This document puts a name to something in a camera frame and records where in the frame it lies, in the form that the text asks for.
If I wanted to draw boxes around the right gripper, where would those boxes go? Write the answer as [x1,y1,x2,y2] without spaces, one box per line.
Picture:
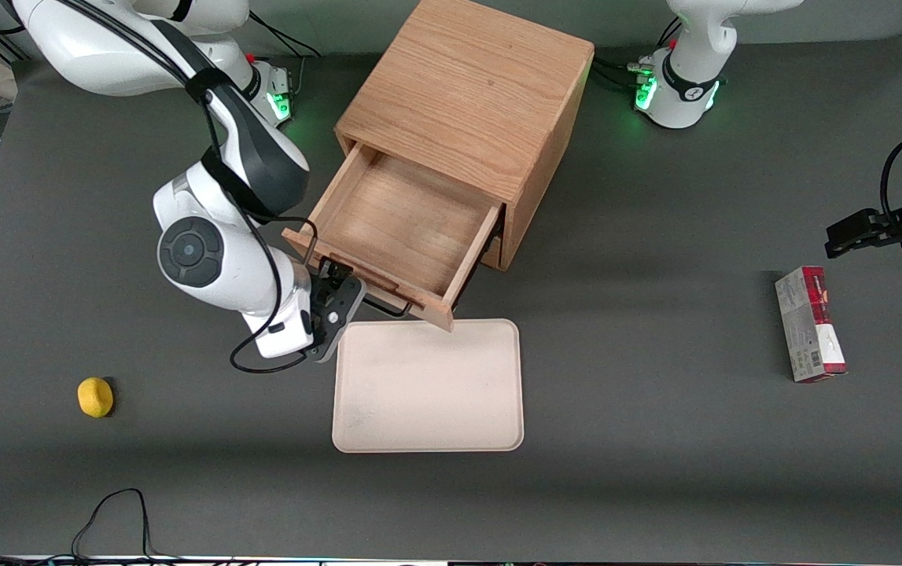
[240,257,367,364]

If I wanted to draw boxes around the black metal drawer handle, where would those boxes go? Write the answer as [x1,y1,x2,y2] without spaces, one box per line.
[348,289,414,319]

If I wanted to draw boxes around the wooden drawer with handle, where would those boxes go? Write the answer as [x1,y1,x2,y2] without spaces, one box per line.
[282,141,505,333]

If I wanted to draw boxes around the oak wooden drawer cabinet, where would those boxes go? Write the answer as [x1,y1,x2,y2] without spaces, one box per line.
[334,0,595,272]

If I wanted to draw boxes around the grey and red carton box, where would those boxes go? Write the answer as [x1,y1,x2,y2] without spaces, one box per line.
[775,266,849,384]

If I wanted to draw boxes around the beige plastic tray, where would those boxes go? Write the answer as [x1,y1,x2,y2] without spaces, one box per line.
[331,318,525,454]

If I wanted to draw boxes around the yellow lemon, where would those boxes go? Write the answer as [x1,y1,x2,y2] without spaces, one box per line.
[77,377,115,418]

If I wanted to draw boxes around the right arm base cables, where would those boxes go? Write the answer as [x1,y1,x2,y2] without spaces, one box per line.
[246,9,324,99]

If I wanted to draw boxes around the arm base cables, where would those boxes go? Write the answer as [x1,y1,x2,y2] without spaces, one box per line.
[591,16,683,91]
[246,9,324,99]

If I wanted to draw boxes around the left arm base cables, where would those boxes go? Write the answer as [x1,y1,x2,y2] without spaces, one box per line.
[591,16,683,91]

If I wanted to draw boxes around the thin black floor cable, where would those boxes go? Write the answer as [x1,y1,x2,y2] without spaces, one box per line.
[65,488,184,565]

